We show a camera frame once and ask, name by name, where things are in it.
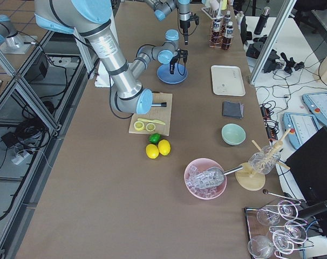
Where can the copper wire bottle rack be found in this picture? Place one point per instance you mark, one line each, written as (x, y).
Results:
(221, 33)

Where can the grey folded cloth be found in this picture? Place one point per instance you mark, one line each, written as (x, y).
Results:
(232, 109)

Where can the bamboo cutting board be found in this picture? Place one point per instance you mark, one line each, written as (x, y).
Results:
(156, 113)

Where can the lemon half slice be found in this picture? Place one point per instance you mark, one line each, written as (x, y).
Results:
(139, 126)
(150, 127)

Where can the pink ice bowl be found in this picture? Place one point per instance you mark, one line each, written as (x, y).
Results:
(196, 167)

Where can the wooden cup stand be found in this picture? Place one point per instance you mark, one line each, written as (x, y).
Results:
(248, 178)

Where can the wine glass rack tray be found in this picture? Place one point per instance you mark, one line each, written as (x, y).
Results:
(275, 230)

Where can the glass mug on stand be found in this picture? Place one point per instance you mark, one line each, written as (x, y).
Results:
(264, 161)

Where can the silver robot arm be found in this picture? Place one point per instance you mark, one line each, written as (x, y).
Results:
(163, 8)
(92, 20)

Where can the yellow plastic knife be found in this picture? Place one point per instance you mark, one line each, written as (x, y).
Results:
(155, 121)

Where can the yellow lemon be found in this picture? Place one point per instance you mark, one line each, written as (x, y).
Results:
(152, 151)
(164, 147)

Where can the steel ice scoop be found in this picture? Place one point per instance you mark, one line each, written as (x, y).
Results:
(213, 177)

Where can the black monitor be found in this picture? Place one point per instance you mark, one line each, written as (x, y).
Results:
(308, 165)

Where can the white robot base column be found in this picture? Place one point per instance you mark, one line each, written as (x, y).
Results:
(103, 79)

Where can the black thermos bottle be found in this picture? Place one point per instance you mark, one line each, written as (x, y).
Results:
(262, 20)

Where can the steel muddler black tip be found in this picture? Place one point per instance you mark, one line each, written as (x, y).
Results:
(162, 104)

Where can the cream rabbit tray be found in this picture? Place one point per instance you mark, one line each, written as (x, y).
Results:
(227, 81)

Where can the green lime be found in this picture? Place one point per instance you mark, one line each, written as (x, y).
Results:
(154, 138)

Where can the aluminium frame post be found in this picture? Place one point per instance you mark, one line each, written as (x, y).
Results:
(273, 34)

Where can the tea bottle white cap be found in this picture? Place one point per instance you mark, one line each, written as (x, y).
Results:
(228, 35)

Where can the blue plate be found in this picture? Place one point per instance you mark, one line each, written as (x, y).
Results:
(180, 73)

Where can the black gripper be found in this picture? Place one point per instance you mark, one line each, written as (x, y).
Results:
(172, 64)
(184, 25)

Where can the green bowl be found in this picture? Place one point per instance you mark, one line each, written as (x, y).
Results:
(233, 134)

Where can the blue teach pendant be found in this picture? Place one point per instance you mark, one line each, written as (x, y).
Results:
(304, 126)
(317, 104)

